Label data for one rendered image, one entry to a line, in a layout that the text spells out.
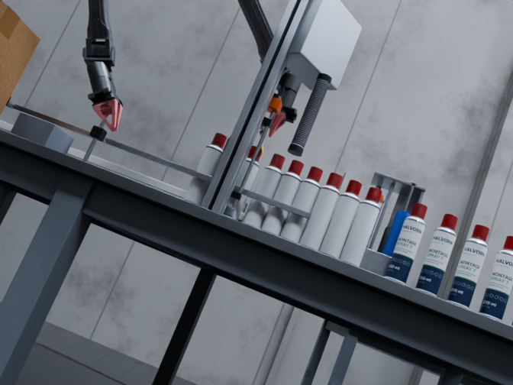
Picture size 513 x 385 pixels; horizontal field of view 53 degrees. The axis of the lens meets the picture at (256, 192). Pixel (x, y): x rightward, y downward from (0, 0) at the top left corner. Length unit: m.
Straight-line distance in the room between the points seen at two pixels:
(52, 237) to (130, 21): 3.61
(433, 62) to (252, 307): 2.44
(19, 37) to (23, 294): 0.68
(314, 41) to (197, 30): 3.13
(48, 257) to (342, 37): 0.87
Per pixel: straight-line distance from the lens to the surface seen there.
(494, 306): 1.32
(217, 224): 0.85
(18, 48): 1.43
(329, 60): 1.34
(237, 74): 4.22
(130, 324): 3.96
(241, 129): 1.21
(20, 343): 1.00
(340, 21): 1.38
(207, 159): 1.35
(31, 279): 0.98
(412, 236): 1.29
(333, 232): 1.27
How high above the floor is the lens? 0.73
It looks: 10 degrees up
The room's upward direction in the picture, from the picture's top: 22 degrees clockwise
